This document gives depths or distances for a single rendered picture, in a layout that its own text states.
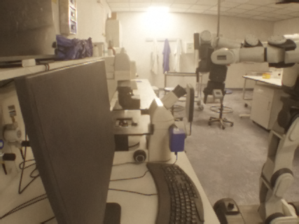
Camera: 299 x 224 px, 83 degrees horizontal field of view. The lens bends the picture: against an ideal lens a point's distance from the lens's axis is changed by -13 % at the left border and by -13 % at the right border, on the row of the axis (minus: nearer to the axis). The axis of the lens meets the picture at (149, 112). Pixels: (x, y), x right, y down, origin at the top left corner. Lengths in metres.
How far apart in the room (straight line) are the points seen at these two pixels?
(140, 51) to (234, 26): 3.53
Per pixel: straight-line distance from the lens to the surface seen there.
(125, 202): 0.80
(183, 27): 7.04
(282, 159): 1.25
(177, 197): 0.79
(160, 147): 0.99
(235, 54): 0.94
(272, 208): 1.46
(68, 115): 0.31
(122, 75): 0.93
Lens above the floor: 1.29
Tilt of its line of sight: 17 degrees down
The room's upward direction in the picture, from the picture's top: straight up
